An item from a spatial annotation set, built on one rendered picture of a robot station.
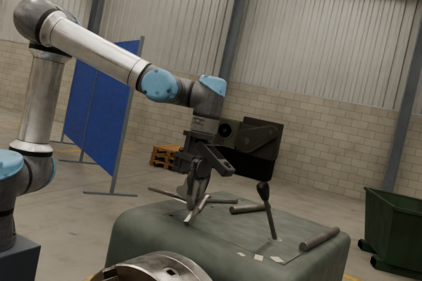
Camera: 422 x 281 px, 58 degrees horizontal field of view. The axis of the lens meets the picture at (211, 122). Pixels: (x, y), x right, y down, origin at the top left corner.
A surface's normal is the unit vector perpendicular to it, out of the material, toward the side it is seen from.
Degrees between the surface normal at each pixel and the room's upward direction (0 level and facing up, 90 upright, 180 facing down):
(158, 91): 90
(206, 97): 90
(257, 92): 90
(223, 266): 55
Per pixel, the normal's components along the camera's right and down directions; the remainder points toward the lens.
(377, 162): -0.34, -0.03
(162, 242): -0.36, -0.54
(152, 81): -0.13, 0.02
